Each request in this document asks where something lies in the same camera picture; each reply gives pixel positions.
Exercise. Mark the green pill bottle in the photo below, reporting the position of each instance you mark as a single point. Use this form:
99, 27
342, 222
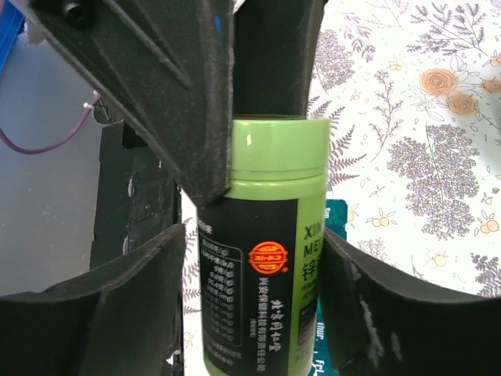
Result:
259, 250

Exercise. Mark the floral table mat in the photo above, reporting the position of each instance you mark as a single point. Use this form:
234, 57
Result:
411, 90

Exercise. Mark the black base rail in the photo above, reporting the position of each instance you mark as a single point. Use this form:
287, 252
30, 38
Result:
137, 198

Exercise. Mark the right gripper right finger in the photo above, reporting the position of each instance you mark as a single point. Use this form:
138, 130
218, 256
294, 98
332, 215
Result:
390, 323

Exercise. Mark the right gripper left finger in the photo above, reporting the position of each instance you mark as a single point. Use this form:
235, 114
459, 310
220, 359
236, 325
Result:
120, 318

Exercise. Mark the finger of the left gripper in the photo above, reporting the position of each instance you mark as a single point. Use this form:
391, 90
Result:
274, 52
167, 67

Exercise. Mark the teal weekly pill organizer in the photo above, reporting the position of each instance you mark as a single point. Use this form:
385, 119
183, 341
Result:
335, 218

